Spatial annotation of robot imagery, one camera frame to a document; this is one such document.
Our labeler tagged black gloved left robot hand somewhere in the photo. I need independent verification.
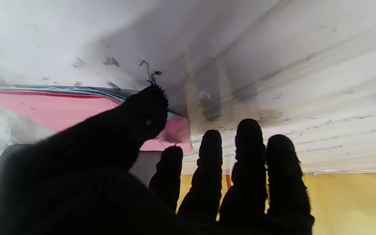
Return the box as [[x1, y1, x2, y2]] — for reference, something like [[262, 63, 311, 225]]
[[0, 86, 315, 235]]

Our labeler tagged pink paper document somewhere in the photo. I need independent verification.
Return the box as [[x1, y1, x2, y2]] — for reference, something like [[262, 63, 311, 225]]
[[0, 90, 194, 154]]

